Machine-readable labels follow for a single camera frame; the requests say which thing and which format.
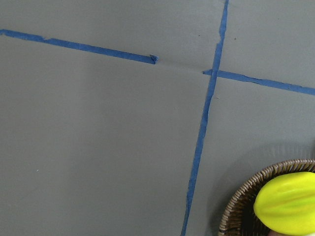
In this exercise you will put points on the brown wicker basket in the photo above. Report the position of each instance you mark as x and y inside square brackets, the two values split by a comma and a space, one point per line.
[238, 218]

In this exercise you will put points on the yellow star fruit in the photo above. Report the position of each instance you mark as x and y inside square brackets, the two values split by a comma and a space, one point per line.
[286, 204]

